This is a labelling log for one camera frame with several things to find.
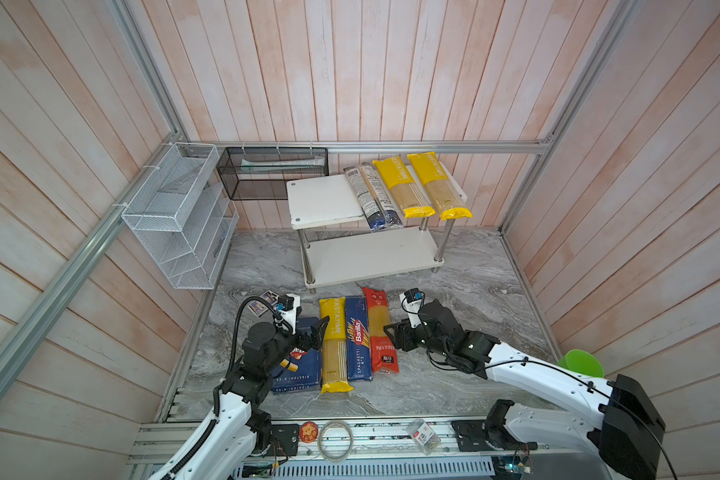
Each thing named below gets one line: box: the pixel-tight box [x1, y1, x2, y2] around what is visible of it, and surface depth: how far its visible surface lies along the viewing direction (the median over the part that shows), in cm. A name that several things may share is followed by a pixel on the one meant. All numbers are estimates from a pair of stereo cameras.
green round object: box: [557, 349, 605, 378], surface depth 72 cm
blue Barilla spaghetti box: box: [346, 296, 373, 382], surface depth 89 cm
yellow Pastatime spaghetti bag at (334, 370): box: [319, 297, 354, 394], surface depth 87 cm
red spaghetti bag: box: [362, 287, 399, 373], surface depth 89 cm
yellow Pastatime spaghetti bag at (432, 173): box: [407, 152, 473, 221], surface depth 81 cm
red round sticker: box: [300, 421, 319, 444], surface depth 76 cm
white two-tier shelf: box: [286, 174, 447, 294], surface depth 101 cm
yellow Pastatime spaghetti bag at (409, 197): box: [372, 156, 436, 219], surface depth 81 cm
